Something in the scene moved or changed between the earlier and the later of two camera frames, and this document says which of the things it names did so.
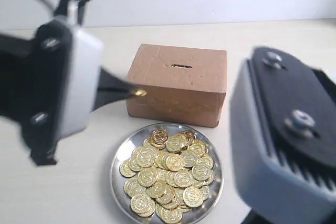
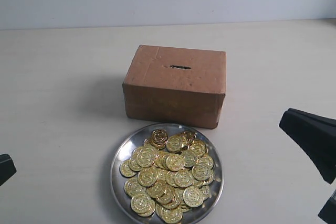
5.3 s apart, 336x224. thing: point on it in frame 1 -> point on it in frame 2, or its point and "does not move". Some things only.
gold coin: (193, 196) does not move
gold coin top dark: (158, 138) does not move
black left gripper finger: (111, 86) -> (7, 168)
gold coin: (201, 172) does not move
